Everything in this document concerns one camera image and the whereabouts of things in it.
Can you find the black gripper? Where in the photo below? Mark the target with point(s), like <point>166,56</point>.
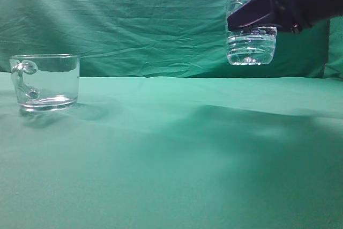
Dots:
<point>285,15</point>

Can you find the clear plastic water bottle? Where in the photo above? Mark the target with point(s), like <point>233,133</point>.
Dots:
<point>254,46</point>

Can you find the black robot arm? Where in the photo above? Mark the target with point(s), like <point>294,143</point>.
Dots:
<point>318,10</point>

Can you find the green cloth backdrop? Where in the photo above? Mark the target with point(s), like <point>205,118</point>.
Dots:
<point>148,38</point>

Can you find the green cloth table cover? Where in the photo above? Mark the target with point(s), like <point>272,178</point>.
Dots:
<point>176,153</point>

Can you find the clear glass mug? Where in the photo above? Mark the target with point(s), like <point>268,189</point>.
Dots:
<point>45,82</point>

